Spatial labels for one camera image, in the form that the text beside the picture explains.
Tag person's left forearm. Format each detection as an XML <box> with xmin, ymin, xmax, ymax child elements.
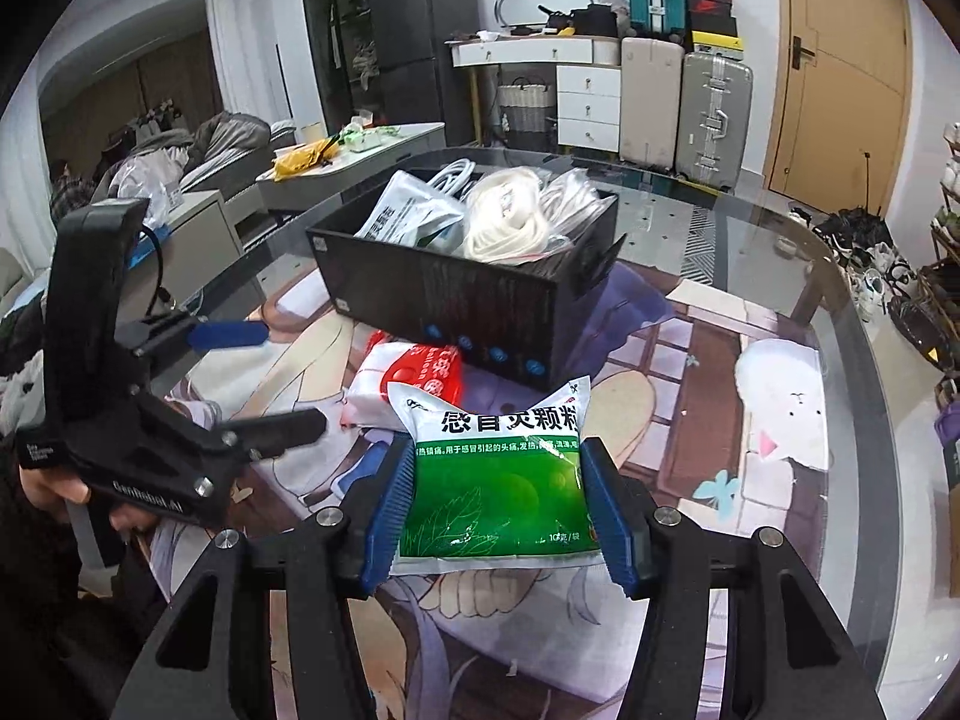
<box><xmin>0</xmin><ymin>532</ymin><xmax>166</xmax><ymax>720</ymax></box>

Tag person's left hand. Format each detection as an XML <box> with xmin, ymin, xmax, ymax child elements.
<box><xmin>19</xmin><ymin>465</ymin><xmax>162</xmax><ymax>541</ymax></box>

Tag printed desk mat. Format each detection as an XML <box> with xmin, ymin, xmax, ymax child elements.
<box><xmin>161</xmin><ymin>262</ymin><xmax>830</xmax><ymax>720</ymax></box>

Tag white dressing desk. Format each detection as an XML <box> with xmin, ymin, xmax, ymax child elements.
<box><xmin>446</xmin><ymin>36</ymin><xmax>623</xmax><ymax>155</ymax></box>

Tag cream cable coil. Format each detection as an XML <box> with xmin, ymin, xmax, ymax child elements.
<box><xmin>459</xmin><ymin>167</ymin><xmax>605</xmax><ymax>265</ymax></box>

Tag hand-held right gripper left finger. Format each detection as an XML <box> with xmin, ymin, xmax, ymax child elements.
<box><xmin>112</xmin><ymin>435</ymin><xmax>421</xmax><ymax>720</ymax></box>

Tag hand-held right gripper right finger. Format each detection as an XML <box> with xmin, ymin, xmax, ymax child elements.
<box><xmin>579</xmin><ymin>435</ymin><xmax>875</xmax><ymax>720</ymax></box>

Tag red white packet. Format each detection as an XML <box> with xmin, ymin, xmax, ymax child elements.
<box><xmin>341</xmin><ymin>328</ymin><xmax>466</xmax><ymax>432</ymax></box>

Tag black refrigerator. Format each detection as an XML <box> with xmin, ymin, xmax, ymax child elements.
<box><xmin>366</xmin><ymin>0</ymin><xmax>460</xmax><ymax>151</ymax></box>

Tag white charging cable bundle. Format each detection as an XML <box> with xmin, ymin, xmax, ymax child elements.
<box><xmin>429</xmin><ymin>157</ymin><xmax>496</xmax><ymax>200</ymax></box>

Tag white side cabinet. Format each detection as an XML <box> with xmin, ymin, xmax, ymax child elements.
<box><xmin>131</xmin><ymin>190</ymin><xmax>248</xmax><ymax>293</ymax></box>

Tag grey jacket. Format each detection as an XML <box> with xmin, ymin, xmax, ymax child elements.
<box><xmin>184</xmin><ymin>111</ymin><xmax>272</xmax><ymax>181</ymax></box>

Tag beige suitcase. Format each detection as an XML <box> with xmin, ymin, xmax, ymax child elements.
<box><xmin>619</xmin><ymin>36</ymin><xmax>687</xmax><ymax>170</ymax></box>

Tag grey coffee table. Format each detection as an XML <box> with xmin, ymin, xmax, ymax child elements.
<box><xmin>255</xmin><ymin>122</ymin><xmax>447</xmax><ymax>215</ymax></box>

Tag wooden door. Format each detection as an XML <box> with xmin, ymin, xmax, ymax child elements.
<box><xmin>763</xmin><ymin>0</ymin><xmax>912</xmax><ymax>215</ymax></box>

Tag oval mirror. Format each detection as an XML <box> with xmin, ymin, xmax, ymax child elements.
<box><xmin>493</xmin><ymin>0</ymin><xmax>593</xmax><ymax>35</ymax></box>

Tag silver suitcase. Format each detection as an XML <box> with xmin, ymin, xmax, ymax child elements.
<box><xmin>675</xmin><ymin>49</ymin><xmax>755</xmax><ymax>182</ymax></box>

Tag yellow bag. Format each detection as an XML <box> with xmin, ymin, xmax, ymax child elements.
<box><xmin>271</xmin><ymin>142</ymin><xmax>335</xmax><ymax>182</ymax></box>

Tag woven basket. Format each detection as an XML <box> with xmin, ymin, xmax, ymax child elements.
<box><xmin>496</xmin><ymin>75</ymin><xmax>556</xmax><ymax>136</ymax></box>

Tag black cardboard box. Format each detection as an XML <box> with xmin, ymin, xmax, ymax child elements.
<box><xmin>306</xmin><ymin>152</ymin><xmax>629</xmax><ymax>391</ymax></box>

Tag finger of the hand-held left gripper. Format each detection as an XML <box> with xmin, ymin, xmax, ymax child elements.
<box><xmin>120</xmin><ymin>315</ymin><xmax>272</xmax><ymax>355</ymax></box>
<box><xmin>210</xmin><ymin>409</ymin><xmax>327</xmax><ymax>466</ymax></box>

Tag stack of shoe boxes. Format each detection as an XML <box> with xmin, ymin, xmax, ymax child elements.
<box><xmin>684</xmin><ymin>0</ymin><xmax>747</xmax><ymax>61</ymax></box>

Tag black glass cabinet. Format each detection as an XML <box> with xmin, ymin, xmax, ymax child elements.
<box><xmin>298</xmin><ymin>0</ymin><xmax>376</xmax><ymax>147</ymax></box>

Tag shoe rack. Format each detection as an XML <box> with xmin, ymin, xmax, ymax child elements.
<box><xmin>889</xmin><ymin>120</ymin><xmax>960</xmax><ymax>376</ymax></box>

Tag black bag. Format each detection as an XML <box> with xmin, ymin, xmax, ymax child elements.
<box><xmin>566</xmin><ymin>4</ymin><xmax>620</xmax><ymax>37</ymax></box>

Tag pile of shoes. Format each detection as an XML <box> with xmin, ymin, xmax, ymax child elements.
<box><xmin>784</xmin><ymin>202</ymin><xmax>920</xmax><ymax>323</ymax></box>

